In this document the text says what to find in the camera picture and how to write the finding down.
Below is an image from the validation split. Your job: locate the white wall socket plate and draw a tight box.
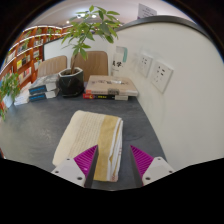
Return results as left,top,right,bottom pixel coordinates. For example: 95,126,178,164
150,59,175,94
137,53,154,78

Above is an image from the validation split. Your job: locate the tall plant in black pot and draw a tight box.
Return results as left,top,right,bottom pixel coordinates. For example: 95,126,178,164
58,4,121,98

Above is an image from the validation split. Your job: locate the dark blue book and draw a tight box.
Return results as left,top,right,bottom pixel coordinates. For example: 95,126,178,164
28,88,60,103

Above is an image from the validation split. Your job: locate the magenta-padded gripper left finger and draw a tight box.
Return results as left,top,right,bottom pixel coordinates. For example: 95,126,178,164
51,144,100,188

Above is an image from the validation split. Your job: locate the red and black book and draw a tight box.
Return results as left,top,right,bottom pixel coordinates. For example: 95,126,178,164
82,92,129,102

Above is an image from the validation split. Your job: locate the thin white book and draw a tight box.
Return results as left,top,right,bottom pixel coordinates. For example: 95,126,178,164
13,94,31,107

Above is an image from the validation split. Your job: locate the white standing sign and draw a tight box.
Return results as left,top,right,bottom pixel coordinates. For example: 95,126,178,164
137,3,158,20

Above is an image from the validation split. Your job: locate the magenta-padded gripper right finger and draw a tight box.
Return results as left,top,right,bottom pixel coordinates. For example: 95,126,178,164
129,144,176,188

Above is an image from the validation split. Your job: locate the leafy plant in white pot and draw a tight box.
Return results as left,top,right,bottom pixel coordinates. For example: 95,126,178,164
0,71,22,121

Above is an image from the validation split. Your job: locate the orange bookshelf unit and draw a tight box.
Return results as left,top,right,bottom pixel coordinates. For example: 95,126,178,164
0,24,74,104

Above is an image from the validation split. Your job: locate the tan padded chair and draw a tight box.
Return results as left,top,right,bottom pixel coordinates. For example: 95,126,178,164
70,50,110,83
36,54,69,78

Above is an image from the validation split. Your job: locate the white card with teal tab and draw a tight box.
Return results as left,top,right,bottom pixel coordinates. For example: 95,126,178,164
111,45,129,77

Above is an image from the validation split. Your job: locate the cream and yellow striped towel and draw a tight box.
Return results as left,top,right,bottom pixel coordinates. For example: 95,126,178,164
52,109,124,183

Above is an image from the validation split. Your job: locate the black ceiling chandelier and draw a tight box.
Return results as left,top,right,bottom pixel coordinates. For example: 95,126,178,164
75,10,98,20

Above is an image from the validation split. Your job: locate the white picture book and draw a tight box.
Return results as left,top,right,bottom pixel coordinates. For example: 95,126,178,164
16,81,33,100

